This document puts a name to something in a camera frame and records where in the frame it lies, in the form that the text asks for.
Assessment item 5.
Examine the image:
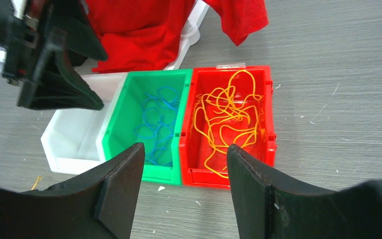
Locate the blue cable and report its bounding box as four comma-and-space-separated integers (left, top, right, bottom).
134, 86, 181, 167

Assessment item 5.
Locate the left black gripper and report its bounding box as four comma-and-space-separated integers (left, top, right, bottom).
0, 0, 108, 111

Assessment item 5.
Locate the green plastic bin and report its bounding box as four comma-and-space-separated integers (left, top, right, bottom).
102, 69, 192, 185

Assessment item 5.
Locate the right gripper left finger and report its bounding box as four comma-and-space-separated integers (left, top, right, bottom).
0, 143, 145, 239

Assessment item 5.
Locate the red plastic bin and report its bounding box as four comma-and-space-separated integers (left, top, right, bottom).
179, 66, 277, 188

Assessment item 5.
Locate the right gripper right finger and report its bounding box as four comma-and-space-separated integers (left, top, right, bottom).
227, 145, 382, 239

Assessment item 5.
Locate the red t-shirt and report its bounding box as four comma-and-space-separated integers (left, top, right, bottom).
87, 0, 269, 73

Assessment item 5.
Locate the white plastic bin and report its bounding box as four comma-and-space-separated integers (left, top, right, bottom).
41, 73, 127, 175

